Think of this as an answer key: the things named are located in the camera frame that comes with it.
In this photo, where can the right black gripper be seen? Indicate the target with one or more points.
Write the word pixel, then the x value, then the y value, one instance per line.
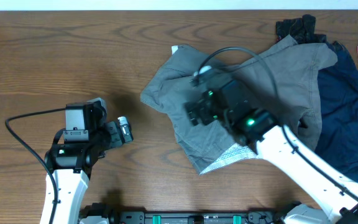
pixel 204 104

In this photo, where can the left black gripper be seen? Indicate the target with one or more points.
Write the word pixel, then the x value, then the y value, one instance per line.
pixel 114 134

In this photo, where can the grey shorts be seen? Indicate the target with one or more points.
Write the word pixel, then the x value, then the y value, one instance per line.
pixel 282 80

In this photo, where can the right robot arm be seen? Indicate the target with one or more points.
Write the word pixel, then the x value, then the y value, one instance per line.
pixel 291 149

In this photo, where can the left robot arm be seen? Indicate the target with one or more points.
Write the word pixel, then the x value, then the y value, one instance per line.
pixel 74 151

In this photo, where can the black patterned garment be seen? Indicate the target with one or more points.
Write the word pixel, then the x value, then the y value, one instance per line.
pixel 301 29

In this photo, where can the navy blue garment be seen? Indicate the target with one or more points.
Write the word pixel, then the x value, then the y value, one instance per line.
pixel 338 89

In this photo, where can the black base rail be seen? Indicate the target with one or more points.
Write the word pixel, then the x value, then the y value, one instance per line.
pixel 182 217

